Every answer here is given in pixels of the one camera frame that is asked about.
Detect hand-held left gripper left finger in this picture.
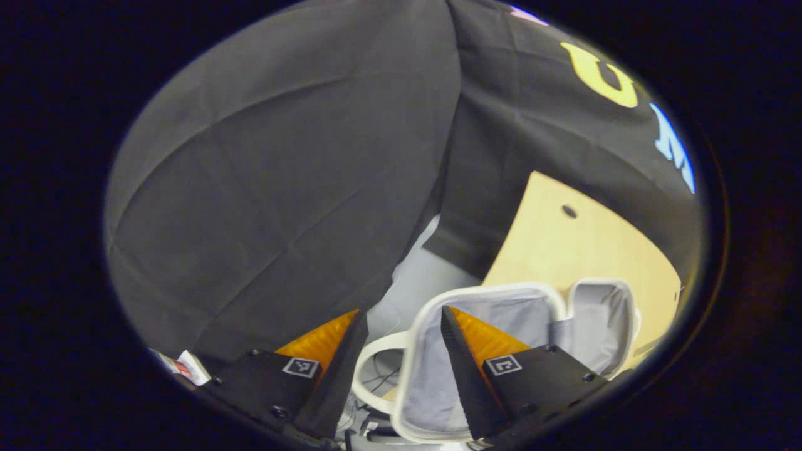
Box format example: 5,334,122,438
196,308,370,440

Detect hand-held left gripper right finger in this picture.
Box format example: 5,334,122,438
440,305,610,441

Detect white suitcase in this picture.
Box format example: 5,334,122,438
351,277,643,444

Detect black backdrop cloth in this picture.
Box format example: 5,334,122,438
103,0,706,376

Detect black cable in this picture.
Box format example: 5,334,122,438
362,368,402,394

